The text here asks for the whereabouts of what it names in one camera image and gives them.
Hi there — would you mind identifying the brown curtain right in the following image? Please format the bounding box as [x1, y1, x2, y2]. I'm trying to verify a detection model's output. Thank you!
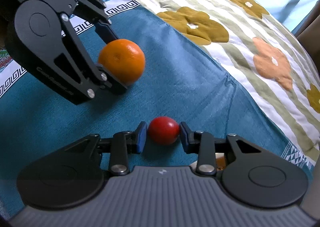
[296, 9, 319, 55]

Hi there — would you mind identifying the floral quilt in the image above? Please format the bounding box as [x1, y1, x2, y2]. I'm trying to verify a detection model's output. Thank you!
[136, 0, 319, 167]

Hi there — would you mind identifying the cream yellow plate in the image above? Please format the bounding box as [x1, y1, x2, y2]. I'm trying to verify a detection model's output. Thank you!
[190, 153, 226, 171]

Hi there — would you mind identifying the blue patterned cloth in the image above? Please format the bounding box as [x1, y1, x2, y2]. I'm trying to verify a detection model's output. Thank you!
[0, 0, 316, 220]

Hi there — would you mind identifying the large orange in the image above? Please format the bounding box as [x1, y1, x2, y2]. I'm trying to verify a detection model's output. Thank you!
[98, 39, 145, 85]

